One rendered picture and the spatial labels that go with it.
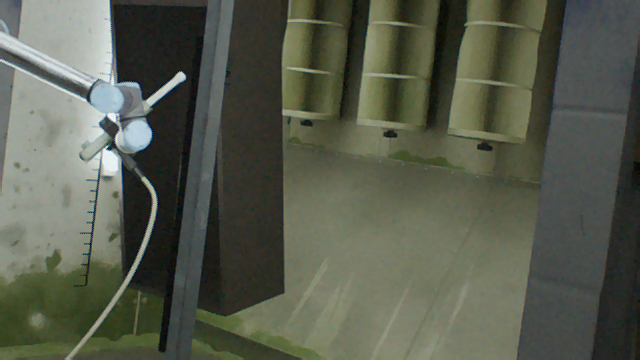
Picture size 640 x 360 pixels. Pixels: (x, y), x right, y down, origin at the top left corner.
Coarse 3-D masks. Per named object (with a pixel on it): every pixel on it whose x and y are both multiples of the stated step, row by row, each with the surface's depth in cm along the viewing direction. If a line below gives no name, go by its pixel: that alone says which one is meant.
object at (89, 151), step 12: (180, 72) 358; (168, 84) 356; (156, 96) 354; (144, 108) 351; (84, 144) 345; (96, 144) 344; (108, 144) 346; (84, 156) 342; (120, 156) 347; (132, 168) 348
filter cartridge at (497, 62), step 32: (480, 0) 408; (512, 0) 404; (544, 0) 409; (480, 32) 407; (512, 32) 403; (480, 64) 406; (512, 64) 403; (480, 96) 405; (512, 96) 404; (448, 128) 420; (480, 128) 406; (512, 128) 406
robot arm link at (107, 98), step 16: (0, 32) 315; (0, 48) 312; (16, 48) 311; (32, 48) 312; (16, 64) 312; (32, 64) 309; (48, 64) 308; (64, 64) 309; (48, 80) 309; (64, 80) 307; (80, 80) 306; (96, 80) 306; (80, 96) 307; (96, 96) 303; (112, 96) 302; (128, 96) 310; (112, 112) 305
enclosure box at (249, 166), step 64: (128, 0) 378; (192, 0) 356; (256, 0) 363; (128, 64) 397; (256, 64) 367; (256, 128) 372; (128, 192) 405; (256, 192) 377; (128, 256) 410; (256, 256) 381
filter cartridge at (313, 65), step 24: (312, 0) 484; (336, 0) 484; (288, 24) 497; (312, 24) 484; (336, 24) 485; (288, 48) 491; (312, 48) 485; (336, 48) 488; (288, 72) 490; (312, 72) 485; (336, 72) 490; (288, 96) 489; (312, 96) 486; (336, 96) 492; (336, 120) 495
